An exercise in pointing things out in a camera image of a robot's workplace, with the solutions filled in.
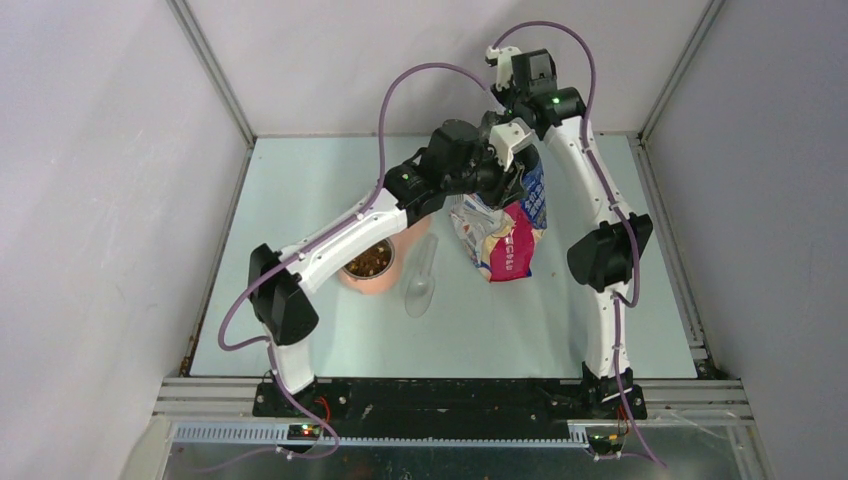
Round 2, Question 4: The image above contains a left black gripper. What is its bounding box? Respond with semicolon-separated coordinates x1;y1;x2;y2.
443;138;528;211

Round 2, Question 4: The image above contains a pink pet food bag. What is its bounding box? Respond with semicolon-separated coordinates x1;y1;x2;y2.
449;145;547;283

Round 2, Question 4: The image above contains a clear plastic scoop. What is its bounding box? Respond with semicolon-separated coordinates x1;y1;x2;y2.
404;233;439;318

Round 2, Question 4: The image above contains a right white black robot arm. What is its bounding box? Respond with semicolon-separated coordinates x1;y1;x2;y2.
485;47;653;418

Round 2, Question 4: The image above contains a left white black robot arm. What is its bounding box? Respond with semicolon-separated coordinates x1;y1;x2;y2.
248;120;538;417

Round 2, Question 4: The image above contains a brown kibble pet food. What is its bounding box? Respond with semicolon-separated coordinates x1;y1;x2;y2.
345;241;392;277

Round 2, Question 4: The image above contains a pink double bowl feeder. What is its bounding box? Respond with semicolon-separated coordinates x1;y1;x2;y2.
337;216;432;295

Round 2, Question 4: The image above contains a near steel bowl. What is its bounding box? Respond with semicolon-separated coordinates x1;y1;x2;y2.
343;238;397;280

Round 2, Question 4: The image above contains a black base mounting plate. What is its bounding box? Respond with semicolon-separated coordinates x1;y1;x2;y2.
294;378;624;441

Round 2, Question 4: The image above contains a right controller board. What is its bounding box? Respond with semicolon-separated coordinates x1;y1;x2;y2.
587;434;626;461

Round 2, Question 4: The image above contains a controller board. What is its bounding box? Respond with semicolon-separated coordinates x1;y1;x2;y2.
286;423;323;441
587;434;626;461

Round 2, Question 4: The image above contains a left controller board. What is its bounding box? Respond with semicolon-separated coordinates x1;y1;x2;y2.
286;423;323;441

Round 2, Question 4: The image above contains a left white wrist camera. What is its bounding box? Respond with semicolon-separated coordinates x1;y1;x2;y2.
488;118;535;172

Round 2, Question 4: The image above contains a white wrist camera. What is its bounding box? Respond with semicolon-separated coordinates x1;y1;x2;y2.
488;118;535;172
485;46;521;92

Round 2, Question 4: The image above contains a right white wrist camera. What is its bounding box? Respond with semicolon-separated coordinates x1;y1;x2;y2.
485;46;521;92

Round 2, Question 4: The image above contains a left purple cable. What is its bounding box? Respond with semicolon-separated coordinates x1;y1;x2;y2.
217;62;495;462

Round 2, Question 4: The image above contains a purple cable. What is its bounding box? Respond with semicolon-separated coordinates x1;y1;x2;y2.
217;62;495;462
493;21;667;472

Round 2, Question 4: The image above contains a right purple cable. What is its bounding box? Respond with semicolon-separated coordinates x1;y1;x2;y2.
493;21;667;472

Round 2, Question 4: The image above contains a right corner aluminium post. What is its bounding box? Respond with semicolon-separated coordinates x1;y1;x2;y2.
639;0;726;142

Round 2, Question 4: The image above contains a corner aluminium post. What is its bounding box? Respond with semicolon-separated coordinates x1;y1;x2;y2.
166;0;257;148
639;0;726;142

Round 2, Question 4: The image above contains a left corner aluminium post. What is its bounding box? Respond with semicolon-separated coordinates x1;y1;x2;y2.
166;0;257;148

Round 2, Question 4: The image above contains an aluminium front frame rail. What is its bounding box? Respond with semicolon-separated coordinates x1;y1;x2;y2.
154;377;755;448

